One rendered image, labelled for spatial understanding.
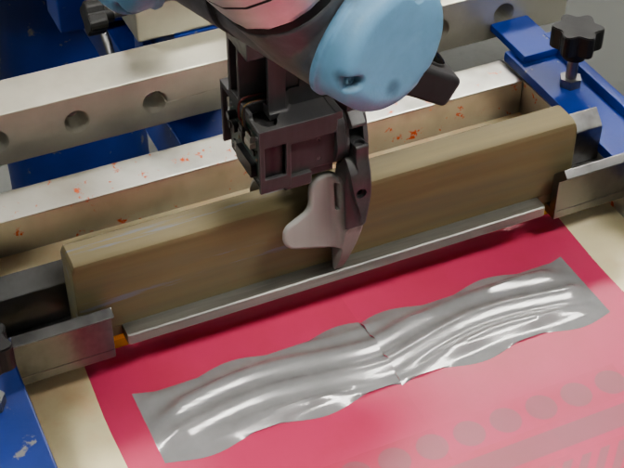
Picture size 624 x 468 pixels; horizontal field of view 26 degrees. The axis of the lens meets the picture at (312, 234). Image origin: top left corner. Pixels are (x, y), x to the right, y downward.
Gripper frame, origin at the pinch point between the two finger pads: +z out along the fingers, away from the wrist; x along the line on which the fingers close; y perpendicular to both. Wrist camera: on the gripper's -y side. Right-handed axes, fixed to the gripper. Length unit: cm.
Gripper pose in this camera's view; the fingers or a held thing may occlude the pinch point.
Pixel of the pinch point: (332, 232)
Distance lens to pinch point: 102.3
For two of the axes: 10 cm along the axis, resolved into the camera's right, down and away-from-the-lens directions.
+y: -9.1, 2.7, -3.2
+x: 4.2, 5.9, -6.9
